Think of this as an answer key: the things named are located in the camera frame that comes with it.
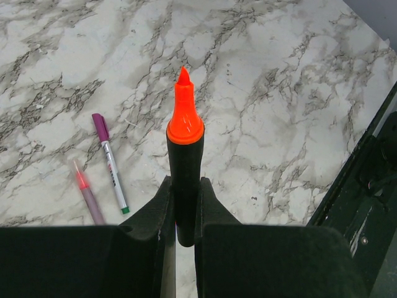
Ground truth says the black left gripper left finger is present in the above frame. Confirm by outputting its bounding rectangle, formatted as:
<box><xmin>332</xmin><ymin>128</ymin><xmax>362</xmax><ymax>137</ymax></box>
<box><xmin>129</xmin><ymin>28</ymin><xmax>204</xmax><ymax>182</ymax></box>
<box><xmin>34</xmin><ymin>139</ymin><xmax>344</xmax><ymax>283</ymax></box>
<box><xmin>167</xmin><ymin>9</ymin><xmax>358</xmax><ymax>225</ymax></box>
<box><xmin>1</xmin><ymin>177</ymin><xmax>176</xmax><ymax>297</ymax></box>

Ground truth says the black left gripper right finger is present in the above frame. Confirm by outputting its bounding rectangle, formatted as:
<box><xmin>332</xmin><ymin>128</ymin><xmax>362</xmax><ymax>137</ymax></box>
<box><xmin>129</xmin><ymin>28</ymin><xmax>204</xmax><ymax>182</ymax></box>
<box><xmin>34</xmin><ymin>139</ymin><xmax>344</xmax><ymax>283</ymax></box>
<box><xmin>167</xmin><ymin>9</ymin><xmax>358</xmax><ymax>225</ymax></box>
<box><xmin>195</xmin><ymin>178</ymin><xmax>367</xmax><ymax>297</ymax></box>

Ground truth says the pink highlighter pen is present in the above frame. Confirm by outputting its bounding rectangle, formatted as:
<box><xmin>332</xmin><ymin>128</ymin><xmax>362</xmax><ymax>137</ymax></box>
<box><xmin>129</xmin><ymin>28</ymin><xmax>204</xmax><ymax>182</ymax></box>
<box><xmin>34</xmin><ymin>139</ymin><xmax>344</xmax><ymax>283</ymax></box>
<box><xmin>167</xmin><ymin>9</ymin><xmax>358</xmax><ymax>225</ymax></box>
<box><xmin>73</xmin><ymin>160</ymin><xmax>105</xmax><ymax>225</ymax></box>

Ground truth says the black orange highlighter pen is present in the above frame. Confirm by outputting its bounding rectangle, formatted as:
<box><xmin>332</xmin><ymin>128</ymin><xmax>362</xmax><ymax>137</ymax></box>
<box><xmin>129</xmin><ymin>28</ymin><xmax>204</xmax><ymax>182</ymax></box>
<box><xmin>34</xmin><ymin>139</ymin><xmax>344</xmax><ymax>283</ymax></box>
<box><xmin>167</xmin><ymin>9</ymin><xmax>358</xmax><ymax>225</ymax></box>
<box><xmin>166</xmin><ymin>67</ymin><xmax>205</xmax><ymax>247</ymax></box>

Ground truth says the purple pen cap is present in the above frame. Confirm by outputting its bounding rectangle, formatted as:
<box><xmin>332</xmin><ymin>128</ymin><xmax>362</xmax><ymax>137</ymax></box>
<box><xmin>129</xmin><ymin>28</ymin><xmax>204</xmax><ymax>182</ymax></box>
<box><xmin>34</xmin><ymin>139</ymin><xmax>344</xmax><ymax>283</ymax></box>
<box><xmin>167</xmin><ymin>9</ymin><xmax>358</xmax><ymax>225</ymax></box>
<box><xmin>92</xmin><ymin>113</ymin><xmax>109</xmax><ymax>143</ymax></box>

